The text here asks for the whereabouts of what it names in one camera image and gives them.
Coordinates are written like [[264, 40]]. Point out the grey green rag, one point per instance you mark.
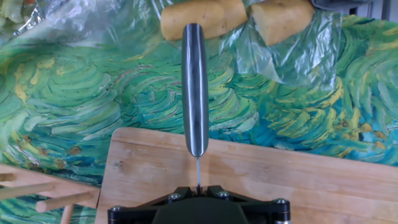
[[339, 3]]

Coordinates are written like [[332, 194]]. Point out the bamboo cutting board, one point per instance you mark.
[[280, 186]]

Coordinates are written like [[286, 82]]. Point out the painted landscape tablecloth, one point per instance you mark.
[[93, 102]]

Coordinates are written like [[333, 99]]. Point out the bag of chopped green vegetables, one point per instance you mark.
[[12, 12]]

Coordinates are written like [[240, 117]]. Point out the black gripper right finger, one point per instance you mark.
[[264, 213]]

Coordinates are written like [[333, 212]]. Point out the steel cleaver knife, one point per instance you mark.
[[195, 93]]

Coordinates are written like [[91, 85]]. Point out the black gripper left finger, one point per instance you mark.
[[136, 211]]

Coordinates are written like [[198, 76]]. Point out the wooden peg dish rack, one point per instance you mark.
[[62, 189]]

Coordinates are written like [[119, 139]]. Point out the yellow potato chunk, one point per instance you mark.
[[217, 15], [280, 20]]

